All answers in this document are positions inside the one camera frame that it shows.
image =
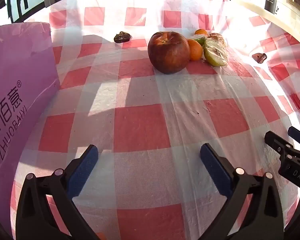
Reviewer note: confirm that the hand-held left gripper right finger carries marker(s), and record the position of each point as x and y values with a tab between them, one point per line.
215	170

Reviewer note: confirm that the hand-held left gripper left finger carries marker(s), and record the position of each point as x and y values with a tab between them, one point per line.
83	170

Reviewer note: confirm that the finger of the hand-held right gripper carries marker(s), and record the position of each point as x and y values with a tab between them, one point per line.
277	142
298	135

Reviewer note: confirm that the red white checkered tablecloth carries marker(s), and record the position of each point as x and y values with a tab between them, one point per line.
140	130

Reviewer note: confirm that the dark dried date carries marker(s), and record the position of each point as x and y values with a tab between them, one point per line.
260	58
121	37

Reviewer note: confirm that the green pear in plastic wrap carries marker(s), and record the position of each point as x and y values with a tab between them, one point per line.
215	55

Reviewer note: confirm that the orange tangerine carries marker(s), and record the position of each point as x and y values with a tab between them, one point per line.
195	51
201	32

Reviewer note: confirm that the red apple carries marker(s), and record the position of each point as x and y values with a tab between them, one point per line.
168	52

